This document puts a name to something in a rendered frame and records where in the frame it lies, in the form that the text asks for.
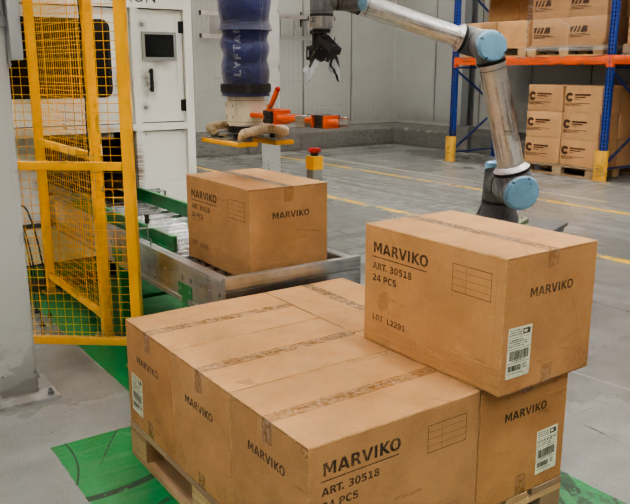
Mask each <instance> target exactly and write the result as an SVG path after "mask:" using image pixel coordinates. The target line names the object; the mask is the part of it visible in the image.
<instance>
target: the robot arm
mask: <svg viewBox="0 0 630 504"><path fill-rule="evenodd" d="M333 11H347V12H350V13H353V14H356V15H360V16H363V17H366V18H369V19H372V20H375V21H378V22H381V23H384V24H387V25H390V26H393V27H395V28H398V29H401V30H404V31H407V32H410V33H413V34H416V35H419V36H422V37H425V38H428V39H431V40H434V41H437V42H440V43H442V44H445V45H448V46H451V47H452V49H453V51H454V52H457V53H460V54H463V55H466V56H470V57H473V58H475V60H476V65H477V68H478V72H479V77H480V82H481V87H482V92H483V97H484V102H485V108H486V113H487V118H488V123H489V128H490V133H491V138H492V143H493V148H494V153H495V158H496V160H491V161H487V162H486V163H485V168H484V179H483V189H482V200H481V204H480V206H479V208H478V210H477V213H476V215H478V216H482V217H487V218H492V219H497V220H502V221H507V222H512V223H517V224H518V221H519V217H518V213H517V210H525V209H527V208H529V207H531V206H532V205H533V204H534V203H535V202H536V201H537V199H538V196H539V185H538V183H537V182H536V180H535V179H534V178H532V174H531V168H530V164H529V163H527V162H526V161H524V158H523V153H522V147H521V142H520V136H519V131H518V126H517V120H516V115H515V109H514V104H513V99H512V93H511V88H510V82H509V77H508V71H507V66H506V56H505V53H506V50H507V41H506V39H505V37H504V36H503V35H502V34H501V33H500V32H498V31H496V30H492V29H488V30H485V29H480V28H476V27H473V26H470V25H467V24H462V25H460V26H458V25H455V24H452V23H449V22H446V21H443V20H440V19H437V18H434V17H432V16H429V15H426V14H423V13H420V12H417V11H414V10H411V9H409V8H406V7H403V6H400V5H397V4H394V3H391V2H388V1H386V0H310V28H312V30H310V34H312V45H310V46H306V60H309V61H310V64H309V65H308V66H306V67H305V68H304V69H303V72H304V73H306V82H307V83H308V82H309V81H310V80H311V79H312V75H313V74H314V71H315V69H316V68H317V67H318V65H319V64H318V61H320V62H323V61H326V62H328V63H329V67H328V69H329V71H330V72H332V73H334V74H335V76H336V79H337V81H338V82H340V68H339V67H340V66H339V60H338V57H337V55H340V53H341V50H342V48H341V47H340V46H339V45H338V44H337V43H336V42H335V41H334V40H333V39H332V38H331V37H330V36H329V35H326V33H331V28H333ZM308 50H309V57H308Z"/></svg>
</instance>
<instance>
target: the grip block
mask: <svg viewBox="0 0 630 504"><path fill-rule="evenodd" d="M282 114H291V111H290V110H280V109H267V110H263V123H264V124H273V125H280V124H290V123H291V122H282V120H277V119H276V116H277V115H282Z"/></svg>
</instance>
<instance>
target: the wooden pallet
mask: <svg viewBox="0 0 630 504"><path fill-rule="evenodd" d="M130 421H131V436H132V453H133V454H134V455H135V456H136V457H137V459H138V460H139V461H140V462H141V463H142V464H143V465H144V466H145V467H146V468H147V469H148V470H149V471H150V472H151V473H152V475H153V476H154V477H155V478H156V479H157V480H158V481H159V482H160V483H161V484H162V485H163V486H164V487H165V488H166V490H167V491H168V492H169V493H170V494H171V495H172V496H173V497H174V498H175V499H176V500H177V501H178V502H179V503H180V504H218V503H217V502H216V501H215V500H214V499H213V498H212V497H211V496H210V495H209V494H208V493H207V492H206V491H205V490H204V489H203V488H202V487H201V486H200V485H199V484H198V483H197V482H196V481H195V480H194V479H193V478H192V477H191V476H189V475H188V474H187V473H186V472H185V471H184V470H183V469H182V468H181V467H180V466H179V465H178V464H177V463H176V461H174V460H173V459H172V458H171V457H170V456H169V455H168V454H167V453H166V452H165V451H164V450H163V449H162V448H161V447H160V446H159V445H158V444H157V443H156V442H155V441H154V440H153V439H152V438H151V437H150V436H149V435H147V434H146V433H145V432H144V431H143V430H142V429H141V428H140V427H139V426H138V425H137V424H136V423H135V422H134V421H133V420H132V419H130ZM560 481H561V476H560V475H559V476H558V477H555V478H553V479H551V480H549V481H547V482H545V483H542V484H540V485H538V486H536V487H534V488H532V489H529V490H527V491H525V492H523V493H521V494H519V495H516V496H514V497H512V498H510V499H508V500H506V501H504V502H501V503H499V504H559V492H560Z"/></svg>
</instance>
